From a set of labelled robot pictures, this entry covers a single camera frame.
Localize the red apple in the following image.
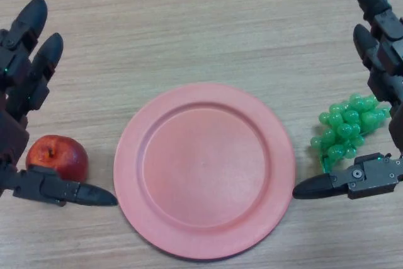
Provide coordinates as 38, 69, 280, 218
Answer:
25, 134, 89, 181

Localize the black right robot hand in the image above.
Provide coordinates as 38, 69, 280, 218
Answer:
292, 0, 403, 201

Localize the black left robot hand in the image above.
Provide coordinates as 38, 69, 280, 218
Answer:
0, 0, 119, 209

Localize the green grapes bunch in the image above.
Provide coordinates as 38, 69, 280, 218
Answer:
310, 92, 393, 175

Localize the pink round plate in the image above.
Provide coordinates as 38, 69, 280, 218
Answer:
113, 82, 297, 251

